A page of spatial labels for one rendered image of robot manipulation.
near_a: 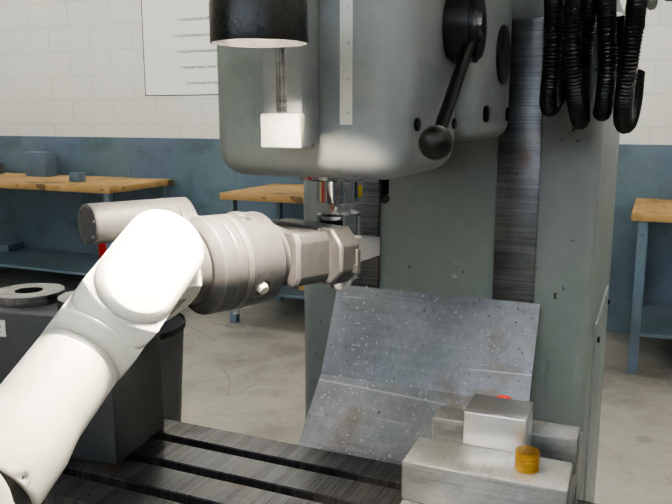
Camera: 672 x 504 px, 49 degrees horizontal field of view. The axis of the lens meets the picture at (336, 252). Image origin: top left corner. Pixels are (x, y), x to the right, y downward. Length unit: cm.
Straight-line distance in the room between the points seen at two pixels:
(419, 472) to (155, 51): 559
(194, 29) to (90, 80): 110
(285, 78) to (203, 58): 525
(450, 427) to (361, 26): 42
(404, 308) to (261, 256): 53
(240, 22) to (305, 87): 13
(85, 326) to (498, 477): 38
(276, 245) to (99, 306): 18
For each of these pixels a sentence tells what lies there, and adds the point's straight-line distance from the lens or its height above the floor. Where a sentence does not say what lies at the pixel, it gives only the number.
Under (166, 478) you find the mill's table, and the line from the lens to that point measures 94.
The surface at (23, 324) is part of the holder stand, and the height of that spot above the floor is 111.
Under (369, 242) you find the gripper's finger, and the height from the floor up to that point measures 124.
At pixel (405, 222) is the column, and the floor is 121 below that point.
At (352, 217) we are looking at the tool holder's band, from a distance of 75.
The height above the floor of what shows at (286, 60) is 141.
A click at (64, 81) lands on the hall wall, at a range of 674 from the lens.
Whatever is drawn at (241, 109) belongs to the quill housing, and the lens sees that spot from 71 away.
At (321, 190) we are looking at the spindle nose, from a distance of 75.
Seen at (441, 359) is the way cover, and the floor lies 101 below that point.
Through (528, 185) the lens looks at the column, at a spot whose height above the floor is 127.
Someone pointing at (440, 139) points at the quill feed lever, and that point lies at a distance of 63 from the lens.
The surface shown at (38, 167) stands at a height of 96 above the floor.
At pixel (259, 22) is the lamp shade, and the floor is 143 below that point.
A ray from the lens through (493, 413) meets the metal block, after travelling 75.
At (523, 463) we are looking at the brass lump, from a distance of 71.
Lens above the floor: 137
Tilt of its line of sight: 10 degrees down
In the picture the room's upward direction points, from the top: straight up
